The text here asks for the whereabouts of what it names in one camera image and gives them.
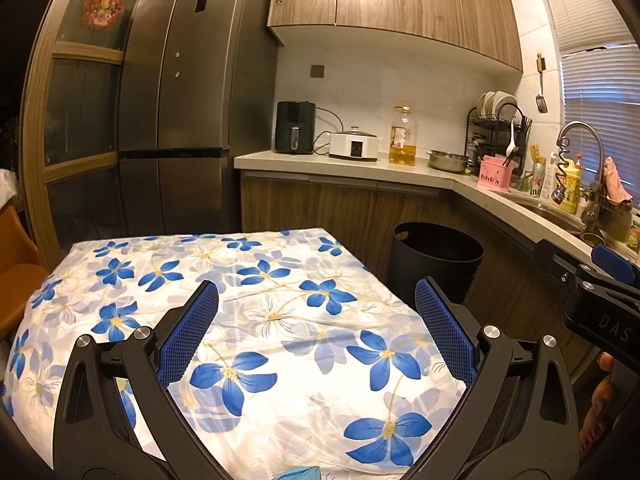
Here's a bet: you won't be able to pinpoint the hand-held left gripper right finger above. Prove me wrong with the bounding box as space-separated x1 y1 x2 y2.
400 275 583 480

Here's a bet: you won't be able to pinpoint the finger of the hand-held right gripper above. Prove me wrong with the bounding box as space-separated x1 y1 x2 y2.
532 239 640 307
591 244 640 286

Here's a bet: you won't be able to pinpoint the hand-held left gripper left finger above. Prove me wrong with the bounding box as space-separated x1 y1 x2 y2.
52 280 236 480

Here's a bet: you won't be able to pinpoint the black trash bin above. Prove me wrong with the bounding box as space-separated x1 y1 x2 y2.
387 221 485 306

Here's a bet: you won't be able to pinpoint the person's right hand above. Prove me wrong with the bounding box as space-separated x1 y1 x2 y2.
580 352 618 453

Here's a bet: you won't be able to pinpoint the yellow detergent bottle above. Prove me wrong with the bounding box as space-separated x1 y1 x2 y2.
552 154 582 213

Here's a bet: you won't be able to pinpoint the pink rubber glove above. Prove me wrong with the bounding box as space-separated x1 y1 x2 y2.
602 156 633 206

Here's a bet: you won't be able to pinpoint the pink utensil holder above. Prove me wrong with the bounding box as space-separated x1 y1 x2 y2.
478 156 516 191

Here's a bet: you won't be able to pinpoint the blue floral tablecloth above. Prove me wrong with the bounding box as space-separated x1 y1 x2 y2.
0 227 468 480

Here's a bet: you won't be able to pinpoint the steel faucet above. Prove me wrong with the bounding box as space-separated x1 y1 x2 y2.
556 121 607 233

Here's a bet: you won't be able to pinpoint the black dish rack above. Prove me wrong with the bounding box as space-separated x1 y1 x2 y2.
465 91 532 181

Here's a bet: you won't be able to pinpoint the steel basin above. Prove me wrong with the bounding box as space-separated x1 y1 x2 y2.
427 149 471 173

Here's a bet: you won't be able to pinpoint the hanging slotted spatula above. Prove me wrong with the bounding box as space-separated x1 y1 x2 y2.
536 52 549 113

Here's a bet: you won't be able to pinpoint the kitchen counter with wooden cabinets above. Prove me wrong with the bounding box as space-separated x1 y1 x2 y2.
234 151 640 311

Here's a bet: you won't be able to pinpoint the window blinds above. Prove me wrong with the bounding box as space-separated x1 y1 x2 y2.
537 0 640 206

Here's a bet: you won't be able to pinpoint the orange chair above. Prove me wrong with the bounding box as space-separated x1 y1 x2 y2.
0 207 51 336

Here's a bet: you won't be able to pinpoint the cooking oil bottle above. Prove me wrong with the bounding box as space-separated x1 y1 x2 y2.
389 105 419 166

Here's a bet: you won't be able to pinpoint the white electric cooker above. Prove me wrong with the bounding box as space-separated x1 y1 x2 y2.
328 126 379 162

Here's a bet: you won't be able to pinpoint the grey steel refrigerator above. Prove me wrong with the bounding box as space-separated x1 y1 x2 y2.
117 0 278 241

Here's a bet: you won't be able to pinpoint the black air fryer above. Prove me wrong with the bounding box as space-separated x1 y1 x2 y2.
274 101 317 155

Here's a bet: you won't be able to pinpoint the wooden framed glass door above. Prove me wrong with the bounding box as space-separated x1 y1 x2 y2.
20 0 181 256

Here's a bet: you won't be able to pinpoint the round red door decoration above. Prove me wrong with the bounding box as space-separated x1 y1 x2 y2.
82 0 127 27

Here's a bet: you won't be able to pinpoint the black coiled sprayer hose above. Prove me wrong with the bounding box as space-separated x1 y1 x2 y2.
552 137 573 206

